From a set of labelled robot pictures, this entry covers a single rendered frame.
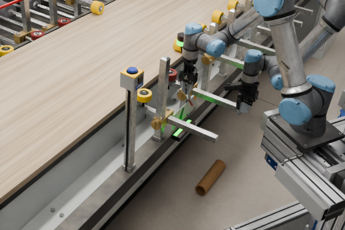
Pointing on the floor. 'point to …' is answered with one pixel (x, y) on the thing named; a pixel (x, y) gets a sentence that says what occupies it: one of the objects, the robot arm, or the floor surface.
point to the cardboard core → (210, 177)
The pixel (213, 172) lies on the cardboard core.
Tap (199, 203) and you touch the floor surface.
